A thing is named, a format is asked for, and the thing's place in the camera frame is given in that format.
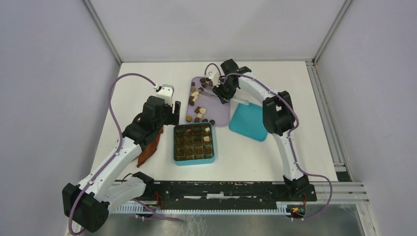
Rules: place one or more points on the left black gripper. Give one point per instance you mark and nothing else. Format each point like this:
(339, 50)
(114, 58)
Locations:
(173, 118)

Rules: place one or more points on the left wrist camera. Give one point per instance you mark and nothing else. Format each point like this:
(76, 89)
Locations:
(165, 92)

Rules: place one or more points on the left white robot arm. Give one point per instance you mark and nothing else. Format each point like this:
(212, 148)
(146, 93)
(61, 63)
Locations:
(88, 203)

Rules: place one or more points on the brown cloth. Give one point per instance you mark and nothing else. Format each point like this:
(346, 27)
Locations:
(149, 150)

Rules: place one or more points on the teal box lid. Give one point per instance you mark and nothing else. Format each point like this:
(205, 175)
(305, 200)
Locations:
(247, 121)

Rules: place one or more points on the teal chocolate box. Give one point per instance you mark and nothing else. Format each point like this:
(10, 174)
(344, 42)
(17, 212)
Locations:
(189, 148)

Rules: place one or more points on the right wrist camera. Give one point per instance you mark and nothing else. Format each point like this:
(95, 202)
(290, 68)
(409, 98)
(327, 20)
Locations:
(213, 78)

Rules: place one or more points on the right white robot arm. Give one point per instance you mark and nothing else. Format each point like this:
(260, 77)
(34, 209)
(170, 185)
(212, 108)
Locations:
(278, 116)

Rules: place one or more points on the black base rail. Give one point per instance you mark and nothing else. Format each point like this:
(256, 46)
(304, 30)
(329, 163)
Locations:
(206, 195)

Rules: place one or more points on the purple chocolate tray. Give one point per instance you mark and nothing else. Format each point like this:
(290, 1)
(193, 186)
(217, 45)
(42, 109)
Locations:
(203, 98)

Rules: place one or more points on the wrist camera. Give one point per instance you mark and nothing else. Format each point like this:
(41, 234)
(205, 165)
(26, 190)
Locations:
(165, 92)
(213, 78)

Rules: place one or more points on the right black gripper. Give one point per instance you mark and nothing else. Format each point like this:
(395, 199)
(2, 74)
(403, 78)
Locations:
(224, 97)

